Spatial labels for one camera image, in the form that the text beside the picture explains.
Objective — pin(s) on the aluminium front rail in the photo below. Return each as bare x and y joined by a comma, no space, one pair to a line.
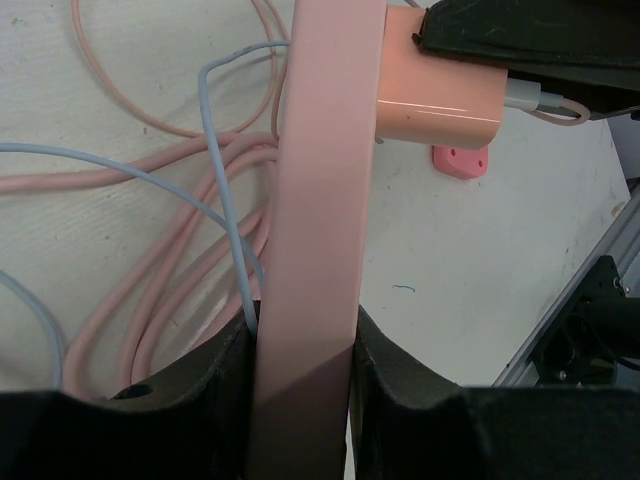
613,264

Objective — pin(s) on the orange charger plug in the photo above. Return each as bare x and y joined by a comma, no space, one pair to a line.
430,100

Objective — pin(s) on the pink socket adapter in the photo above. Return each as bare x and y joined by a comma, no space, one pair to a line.
460,163

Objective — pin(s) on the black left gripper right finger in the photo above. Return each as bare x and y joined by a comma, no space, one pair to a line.
409,422

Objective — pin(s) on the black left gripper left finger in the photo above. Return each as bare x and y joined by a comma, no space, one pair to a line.
187,421

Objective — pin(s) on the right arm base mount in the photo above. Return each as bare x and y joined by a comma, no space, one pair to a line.
591,342

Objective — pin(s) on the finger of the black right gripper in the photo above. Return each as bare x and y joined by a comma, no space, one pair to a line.
593,43

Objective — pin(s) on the pink power strip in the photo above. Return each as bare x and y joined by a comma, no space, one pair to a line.
310,299

